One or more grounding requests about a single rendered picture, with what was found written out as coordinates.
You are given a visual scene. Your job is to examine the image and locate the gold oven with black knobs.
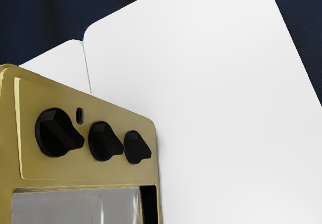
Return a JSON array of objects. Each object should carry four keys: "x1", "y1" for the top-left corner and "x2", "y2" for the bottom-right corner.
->
[{"x1": 0, "y1": 63, "x2": 164, "y2": 224}]

